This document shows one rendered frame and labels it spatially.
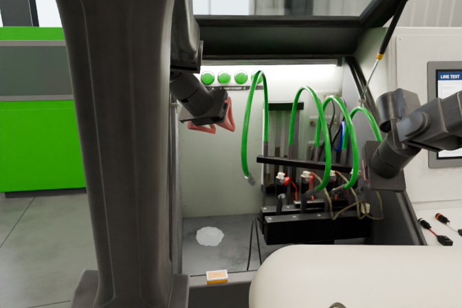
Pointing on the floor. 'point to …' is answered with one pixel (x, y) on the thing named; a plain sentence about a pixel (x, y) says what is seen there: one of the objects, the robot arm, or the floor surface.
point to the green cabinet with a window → (37, 115)
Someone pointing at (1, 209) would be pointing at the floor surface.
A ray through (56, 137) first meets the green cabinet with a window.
